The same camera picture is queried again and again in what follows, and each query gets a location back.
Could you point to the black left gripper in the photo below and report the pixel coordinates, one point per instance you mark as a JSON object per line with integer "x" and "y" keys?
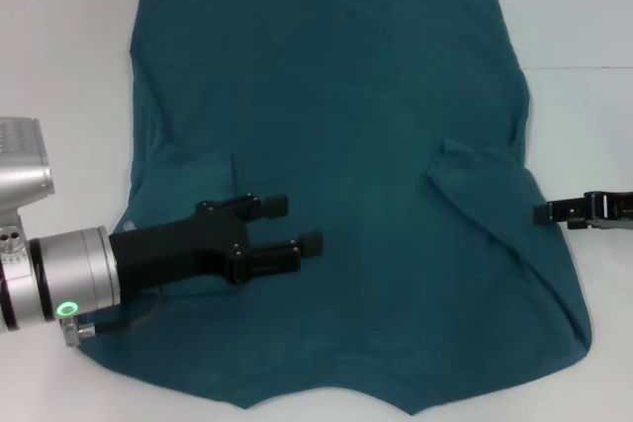
{"x": 173, "y": 254}

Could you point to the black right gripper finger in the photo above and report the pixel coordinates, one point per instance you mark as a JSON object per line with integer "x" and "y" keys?
{"x": 569, "y": 212}

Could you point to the teal blue shirt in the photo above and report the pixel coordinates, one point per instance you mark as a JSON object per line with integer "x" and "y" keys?
{"x": 346, "y": 120}

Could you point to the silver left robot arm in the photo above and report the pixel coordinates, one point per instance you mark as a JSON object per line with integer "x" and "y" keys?
{"x": 69, "y": 278}

